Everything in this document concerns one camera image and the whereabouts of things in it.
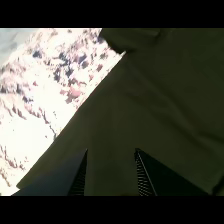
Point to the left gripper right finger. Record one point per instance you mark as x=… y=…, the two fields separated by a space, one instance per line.
x=160 y=181

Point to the dark green garment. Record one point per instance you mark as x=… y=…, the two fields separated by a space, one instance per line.
x=150 y=100

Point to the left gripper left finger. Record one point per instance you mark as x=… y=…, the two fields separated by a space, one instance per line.
x=68 y=182

